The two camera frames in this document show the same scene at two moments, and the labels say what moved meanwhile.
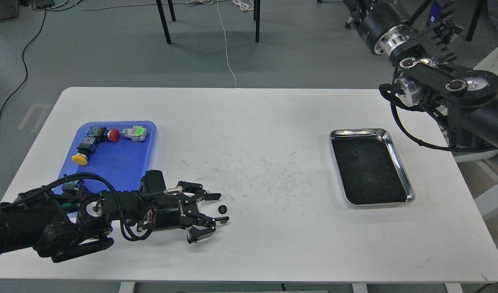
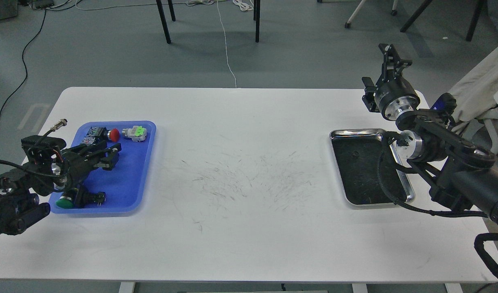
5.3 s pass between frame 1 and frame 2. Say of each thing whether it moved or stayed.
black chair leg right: stayed
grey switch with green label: stayed
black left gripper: moved
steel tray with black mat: stayed
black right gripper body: moved
